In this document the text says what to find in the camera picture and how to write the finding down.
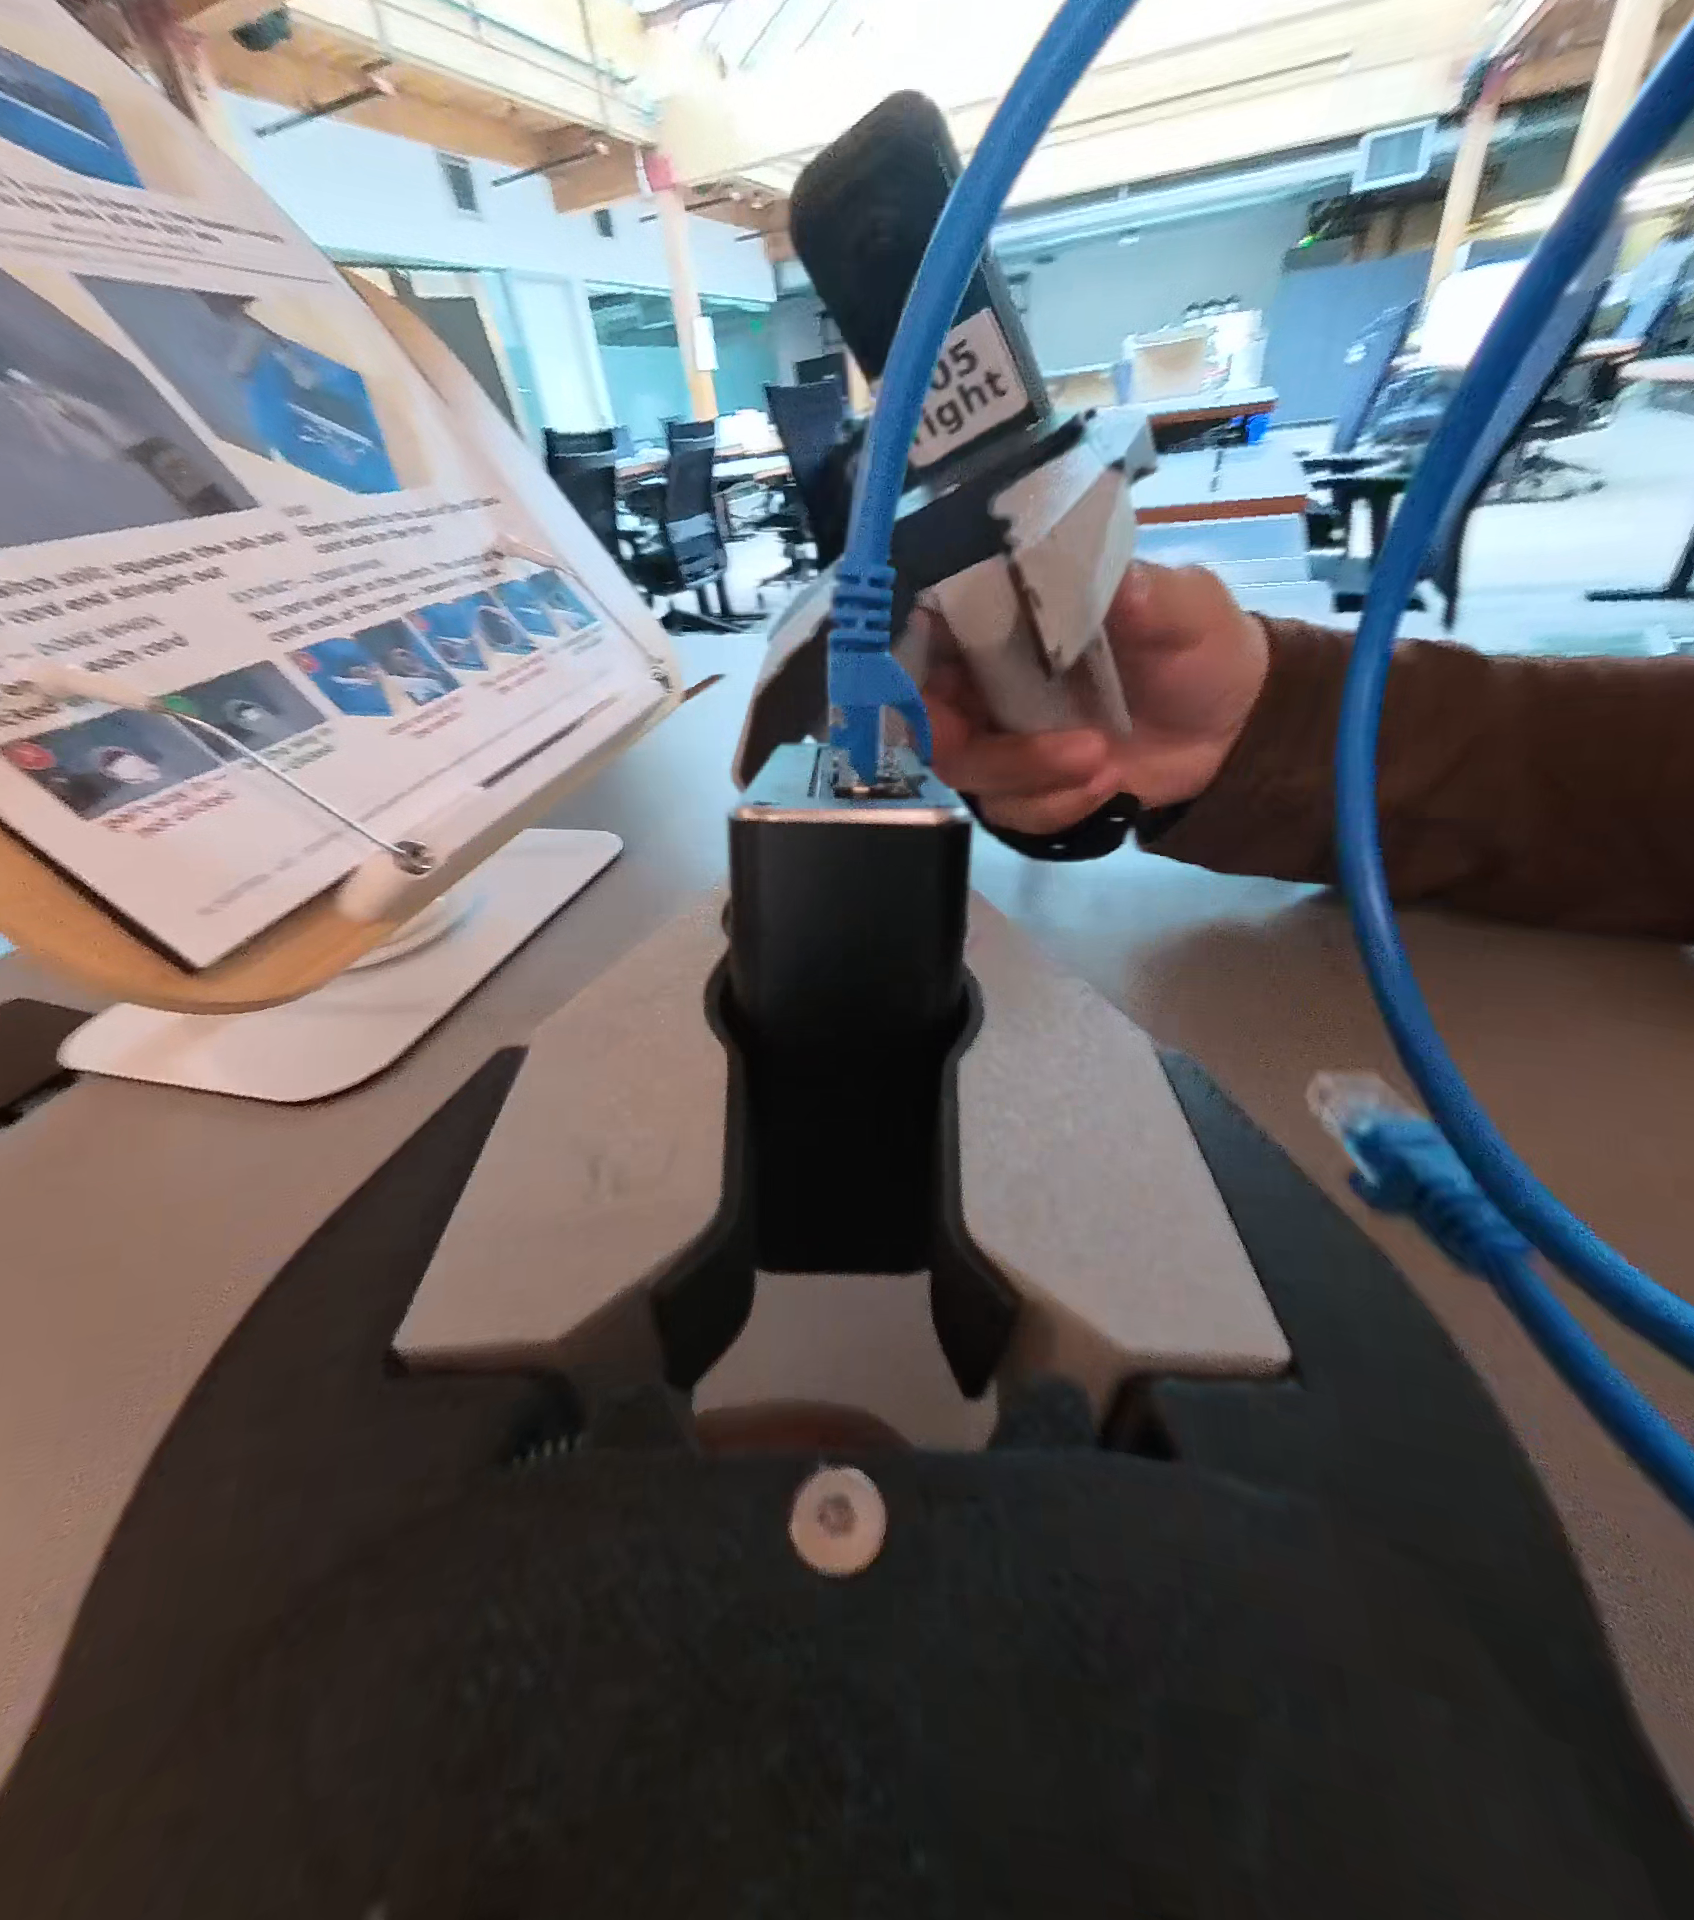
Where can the white wall air vent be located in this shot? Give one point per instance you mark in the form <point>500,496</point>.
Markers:
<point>1392,152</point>

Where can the wooden pillar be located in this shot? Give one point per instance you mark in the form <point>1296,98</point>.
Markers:
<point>683,285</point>

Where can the printed instruction sheet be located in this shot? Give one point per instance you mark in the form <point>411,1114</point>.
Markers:
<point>114,601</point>

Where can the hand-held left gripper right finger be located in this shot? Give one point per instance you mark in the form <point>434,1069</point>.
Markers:
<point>1130,1196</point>

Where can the black office chair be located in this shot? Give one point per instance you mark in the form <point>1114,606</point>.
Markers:
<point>585,488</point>
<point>690,509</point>
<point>799,464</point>

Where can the person's right hand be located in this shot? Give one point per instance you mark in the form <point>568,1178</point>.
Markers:
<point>1193,674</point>

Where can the person's right forearm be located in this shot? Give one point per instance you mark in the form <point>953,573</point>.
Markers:
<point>1537,797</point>

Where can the black network switch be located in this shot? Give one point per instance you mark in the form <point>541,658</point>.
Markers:
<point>852,1051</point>

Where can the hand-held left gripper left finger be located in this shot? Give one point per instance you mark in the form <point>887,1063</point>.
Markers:
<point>576,1196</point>

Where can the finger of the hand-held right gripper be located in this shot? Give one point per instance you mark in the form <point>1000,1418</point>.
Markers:
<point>1084,601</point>
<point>785,692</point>

